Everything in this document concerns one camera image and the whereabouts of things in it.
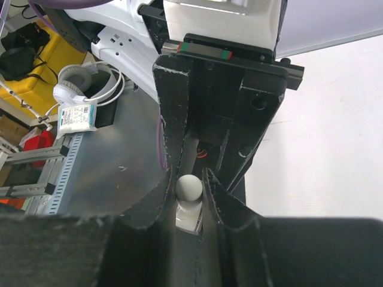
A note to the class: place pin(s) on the clear nail polish bottle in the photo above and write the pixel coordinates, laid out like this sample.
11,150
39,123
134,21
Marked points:
188,216

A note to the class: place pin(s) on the red container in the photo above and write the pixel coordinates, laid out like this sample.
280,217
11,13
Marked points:
43,140

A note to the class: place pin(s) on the white wet wipes pack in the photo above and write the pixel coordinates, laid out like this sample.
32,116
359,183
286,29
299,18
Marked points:
76,118

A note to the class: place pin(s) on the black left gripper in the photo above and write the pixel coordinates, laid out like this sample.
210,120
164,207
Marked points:
216,94

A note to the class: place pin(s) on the left white cable duct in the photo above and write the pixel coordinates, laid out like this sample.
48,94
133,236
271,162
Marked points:
66,181

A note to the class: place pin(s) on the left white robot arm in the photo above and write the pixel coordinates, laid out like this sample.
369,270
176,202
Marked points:
129,35

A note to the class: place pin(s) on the yellow case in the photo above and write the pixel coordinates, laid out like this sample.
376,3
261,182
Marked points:
58,53

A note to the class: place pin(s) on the white headphones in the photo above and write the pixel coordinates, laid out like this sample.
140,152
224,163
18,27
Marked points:
88,82

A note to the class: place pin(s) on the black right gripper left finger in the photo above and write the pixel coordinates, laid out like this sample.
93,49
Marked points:
130,249

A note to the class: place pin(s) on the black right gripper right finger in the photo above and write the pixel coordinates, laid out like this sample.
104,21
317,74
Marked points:
242,248

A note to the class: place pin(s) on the grey nail polish cap brush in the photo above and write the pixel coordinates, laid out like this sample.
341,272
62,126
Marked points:
188,188

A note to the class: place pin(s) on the black bag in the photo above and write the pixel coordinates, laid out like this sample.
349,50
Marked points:
22,52

